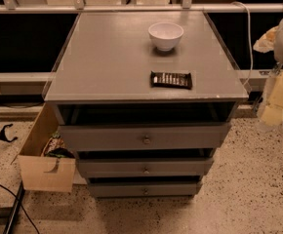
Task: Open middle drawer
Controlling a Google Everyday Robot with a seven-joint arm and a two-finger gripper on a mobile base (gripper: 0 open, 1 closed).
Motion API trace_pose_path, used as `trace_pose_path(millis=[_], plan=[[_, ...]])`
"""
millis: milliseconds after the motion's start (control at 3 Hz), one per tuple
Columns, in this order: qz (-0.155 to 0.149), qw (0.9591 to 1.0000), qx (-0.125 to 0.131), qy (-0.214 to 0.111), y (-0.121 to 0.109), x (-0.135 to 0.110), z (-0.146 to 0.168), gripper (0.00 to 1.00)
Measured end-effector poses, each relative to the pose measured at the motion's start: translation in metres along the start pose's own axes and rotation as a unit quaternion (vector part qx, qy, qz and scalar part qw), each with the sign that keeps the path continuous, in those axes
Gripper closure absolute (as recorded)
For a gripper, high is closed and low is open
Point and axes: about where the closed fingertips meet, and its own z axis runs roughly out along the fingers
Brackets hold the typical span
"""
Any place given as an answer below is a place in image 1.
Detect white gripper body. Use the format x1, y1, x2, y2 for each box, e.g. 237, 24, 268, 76
257, 69, 283, 131

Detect white cable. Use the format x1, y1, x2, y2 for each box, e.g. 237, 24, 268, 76
230, 1, 255, 87

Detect metal rail frame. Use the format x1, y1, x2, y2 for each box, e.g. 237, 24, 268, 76
0, 0, 283, 96

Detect grey drawer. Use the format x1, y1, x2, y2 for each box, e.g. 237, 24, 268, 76
77, 158, 214, 178
89, 182, 201, 198
59, 123, 230, 151

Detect grey top drawer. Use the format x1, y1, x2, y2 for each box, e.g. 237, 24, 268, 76
59, 123, 230, 151

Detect cardboard box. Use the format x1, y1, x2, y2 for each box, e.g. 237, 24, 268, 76
18, 104, 75, 192

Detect white bowl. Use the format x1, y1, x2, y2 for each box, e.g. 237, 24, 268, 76
148, 22, 183, 52

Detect grey bottom drawer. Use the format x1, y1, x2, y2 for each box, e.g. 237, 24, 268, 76
89, 182, 201, 198

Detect black clamp tool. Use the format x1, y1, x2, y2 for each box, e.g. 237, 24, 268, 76
0, 124, 18, 143

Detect grey drawer cabinet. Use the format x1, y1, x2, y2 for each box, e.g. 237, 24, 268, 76
46, 11, 248, 186

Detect snack packets in box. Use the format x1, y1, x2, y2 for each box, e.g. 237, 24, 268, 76
42, 132, 74, 158

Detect black floor cable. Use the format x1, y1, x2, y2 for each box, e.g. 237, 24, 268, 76
0, 173, 41, 234

